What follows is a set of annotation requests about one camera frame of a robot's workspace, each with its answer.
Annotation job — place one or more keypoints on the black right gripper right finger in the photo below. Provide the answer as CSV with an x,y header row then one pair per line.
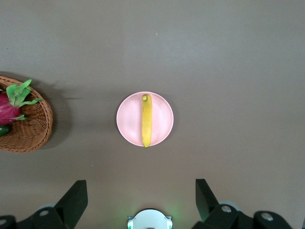
x,y
209,210

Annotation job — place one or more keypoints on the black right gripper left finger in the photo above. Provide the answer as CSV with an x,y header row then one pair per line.
x,y
69,205

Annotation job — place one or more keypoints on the yellow banana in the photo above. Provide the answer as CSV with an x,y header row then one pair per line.
x,y
147,119

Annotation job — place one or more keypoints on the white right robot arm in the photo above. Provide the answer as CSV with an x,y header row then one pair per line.
x,y
149,219

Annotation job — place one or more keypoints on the brown wicker basket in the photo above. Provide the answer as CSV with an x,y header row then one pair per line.
x,y
35,133

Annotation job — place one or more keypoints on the green avocado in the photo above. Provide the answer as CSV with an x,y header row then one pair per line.
x,y
3,130

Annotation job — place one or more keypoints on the pink plate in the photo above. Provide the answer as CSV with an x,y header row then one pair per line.
x,y
131,119

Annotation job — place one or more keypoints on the pink dragon fruit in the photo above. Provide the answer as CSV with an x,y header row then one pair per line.
x,y
7,112

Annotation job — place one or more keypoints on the brown table mat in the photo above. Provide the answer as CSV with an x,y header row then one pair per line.
x,y
214,71

